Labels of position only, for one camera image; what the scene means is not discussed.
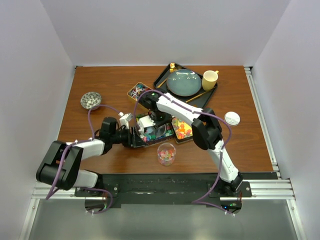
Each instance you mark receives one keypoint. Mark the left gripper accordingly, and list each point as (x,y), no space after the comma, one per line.
(136,140)

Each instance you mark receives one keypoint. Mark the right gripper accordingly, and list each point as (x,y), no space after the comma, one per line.
(167,120)

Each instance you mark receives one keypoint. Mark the tin of star candies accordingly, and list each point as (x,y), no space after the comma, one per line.
(169,132)

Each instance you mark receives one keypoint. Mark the tin of gummy candies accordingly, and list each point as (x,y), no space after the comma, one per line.
(182,131)

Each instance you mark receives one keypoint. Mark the clear glass jar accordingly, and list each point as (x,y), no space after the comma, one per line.
(166,154)

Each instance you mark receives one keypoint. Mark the tin of lollipops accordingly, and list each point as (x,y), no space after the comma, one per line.
(134,93)

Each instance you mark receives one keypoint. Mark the metal scoop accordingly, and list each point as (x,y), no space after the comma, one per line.
(153,133)

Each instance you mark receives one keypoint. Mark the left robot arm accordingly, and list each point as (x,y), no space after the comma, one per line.
(60,167)

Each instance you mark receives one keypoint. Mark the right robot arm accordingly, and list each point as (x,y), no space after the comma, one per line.
(206,133)

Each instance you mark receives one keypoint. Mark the black tray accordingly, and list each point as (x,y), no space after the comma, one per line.
(201,102)

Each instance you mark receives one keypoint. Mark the blue-grey plate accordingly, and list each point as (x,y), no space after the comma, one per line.
(184,82)

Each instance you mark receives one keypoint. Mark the gold spoon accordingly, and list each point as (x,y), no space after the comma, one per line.
(172,67)

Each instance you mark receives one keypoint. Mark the gold chopstick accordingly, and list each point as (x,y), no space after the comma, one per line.
(197,96)

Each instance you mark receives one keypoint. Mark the patterned small bowl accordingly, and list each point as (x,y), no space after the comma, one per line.
(91,100)

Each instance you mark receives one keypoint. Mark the yellow cup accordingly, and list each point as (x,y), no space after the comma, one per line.
(209,79)

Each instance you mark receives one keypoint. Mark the silver jar lid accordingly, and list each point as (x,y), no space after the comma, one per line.
(232,118)

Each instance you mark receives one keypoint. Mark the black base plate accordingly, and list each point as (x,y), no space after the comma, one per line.
(164,189)

